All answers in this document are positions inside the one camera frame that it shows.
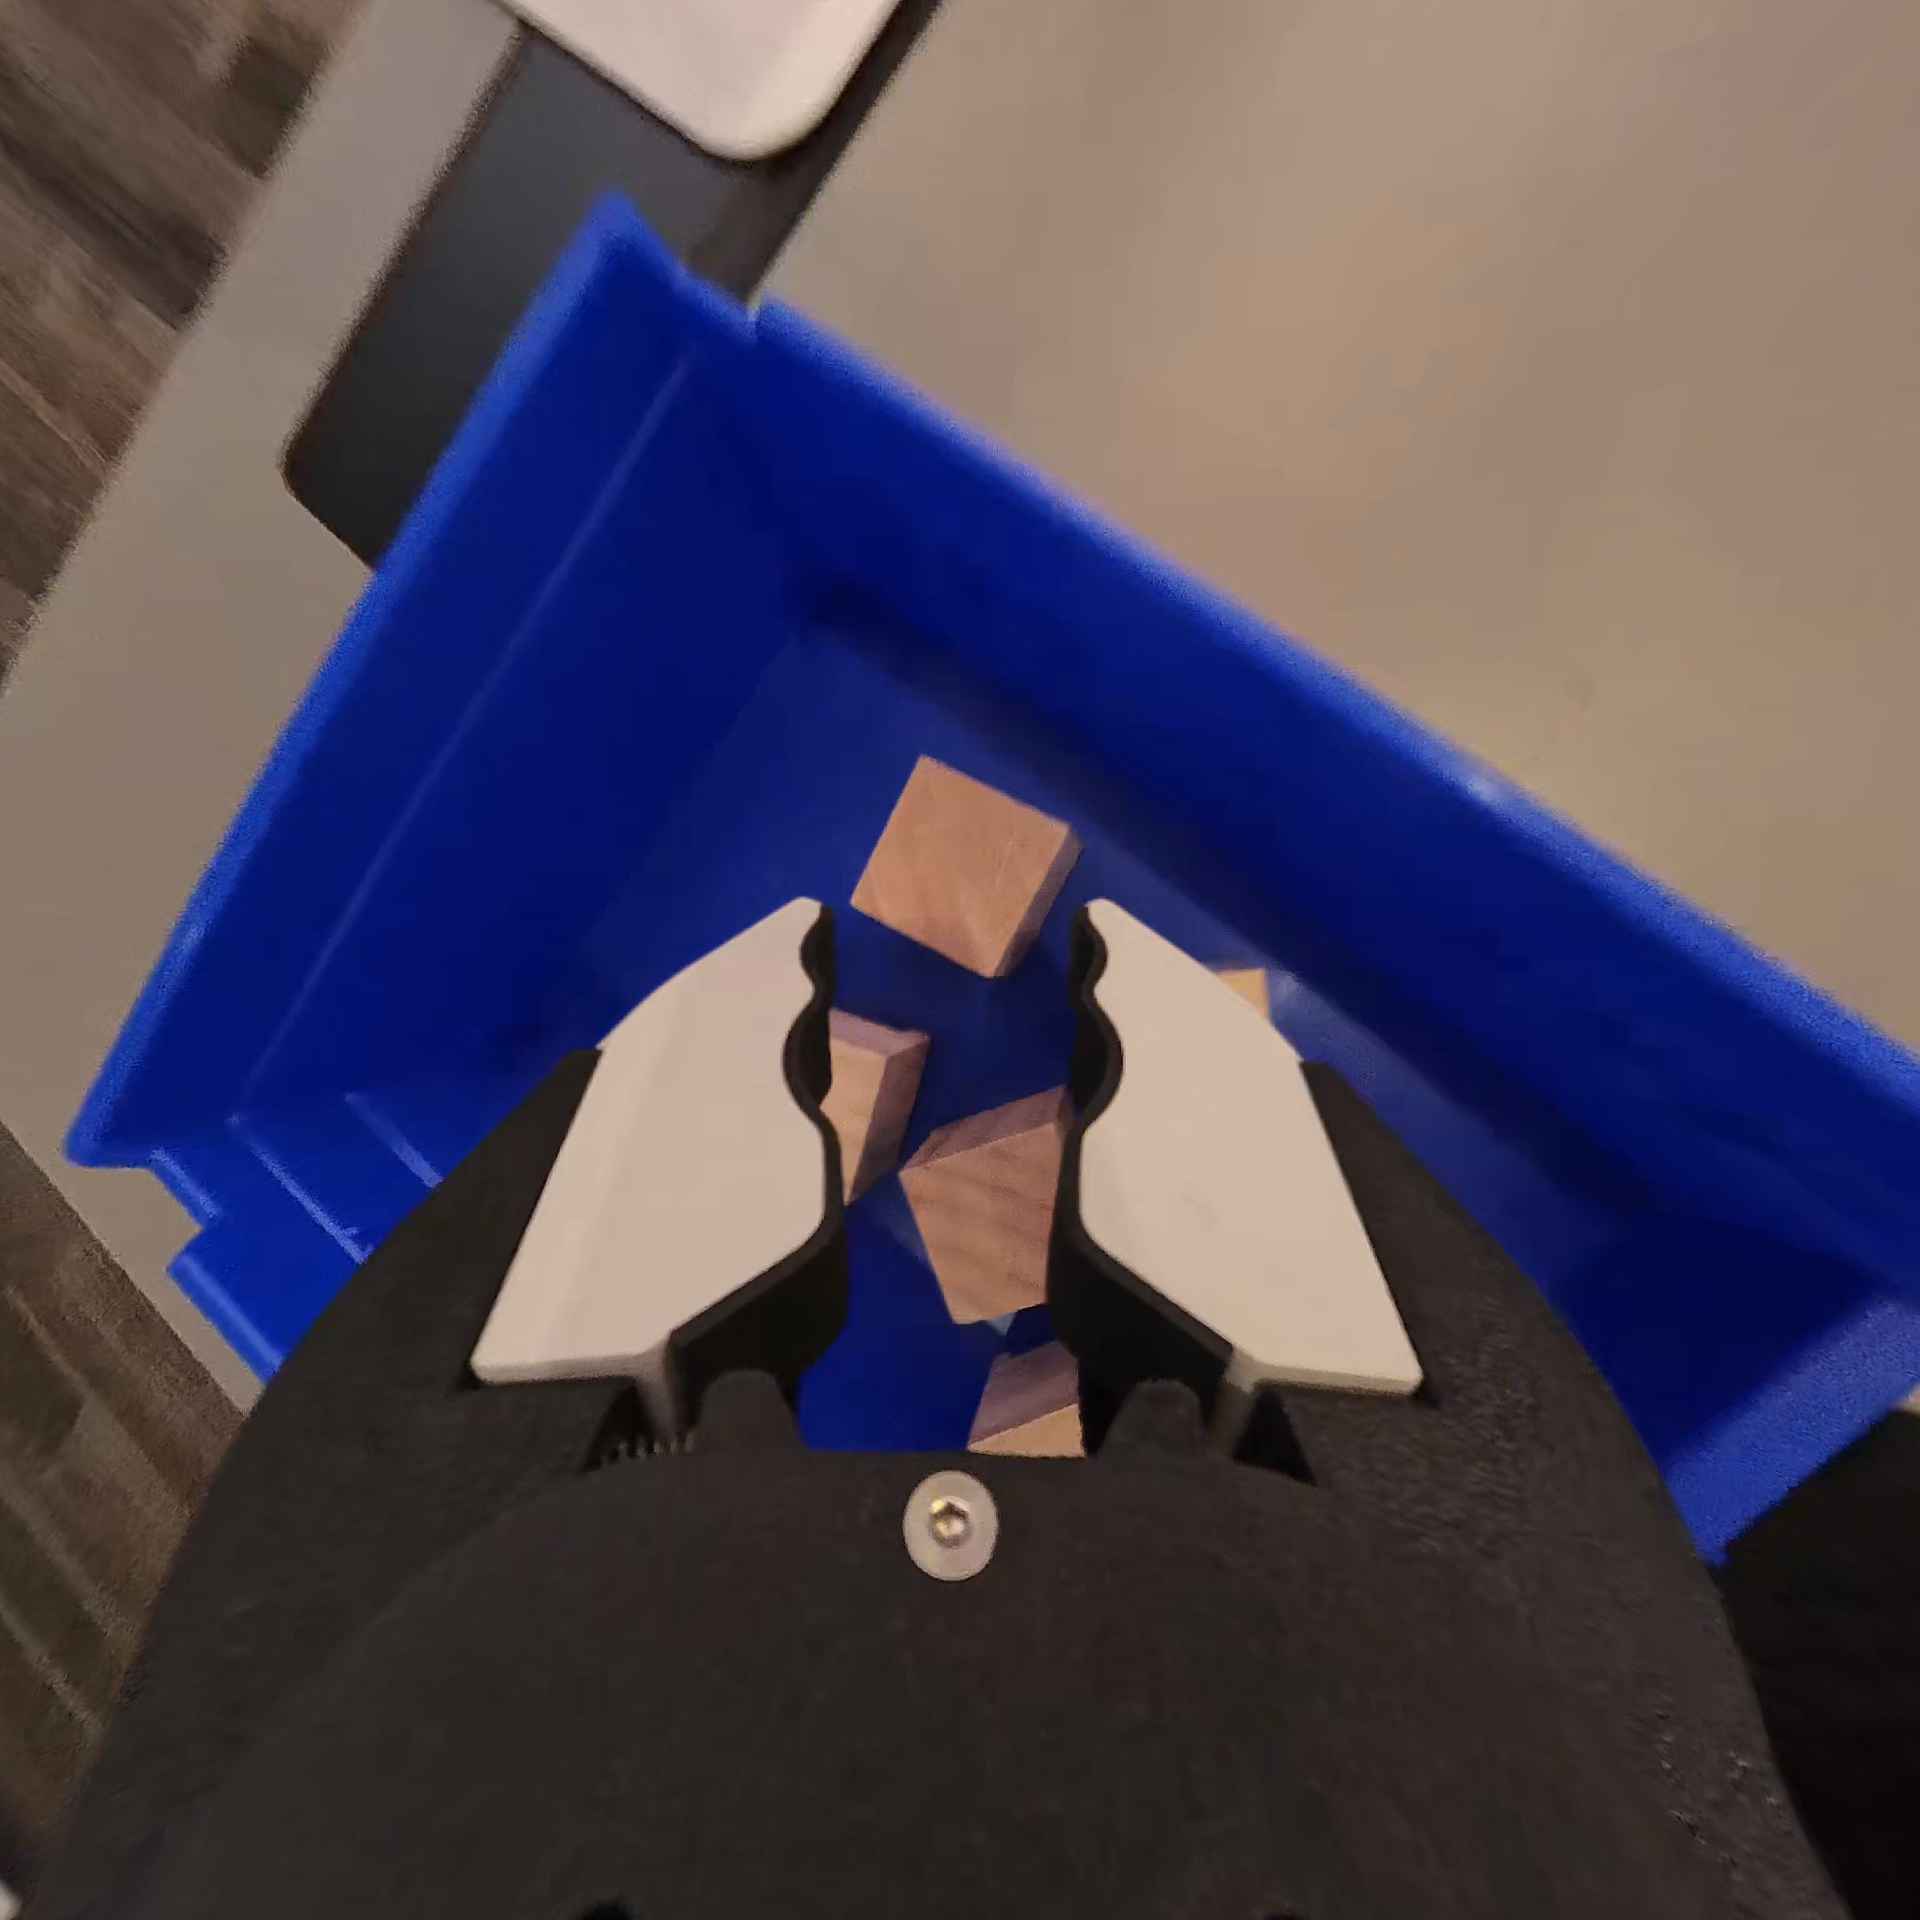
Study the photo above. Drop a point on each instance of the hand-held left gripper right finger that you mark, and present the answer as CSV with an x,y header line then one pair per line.
x,y
1230,1200

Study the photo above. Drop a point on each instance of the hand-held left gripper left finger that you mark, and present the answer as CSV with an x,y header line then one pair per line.
x,y
660,1200

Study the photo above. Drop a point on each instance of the pile of wooden cubes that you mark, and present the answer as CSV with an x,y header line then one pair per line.
x,y
965,865

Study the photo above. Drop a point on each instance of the blue plastic bin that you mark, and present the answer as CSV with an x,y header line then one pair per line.
x,y
601,675

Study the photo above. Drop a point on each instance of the black table mat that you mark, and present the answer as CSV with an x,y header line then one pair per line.
x,y
495,301

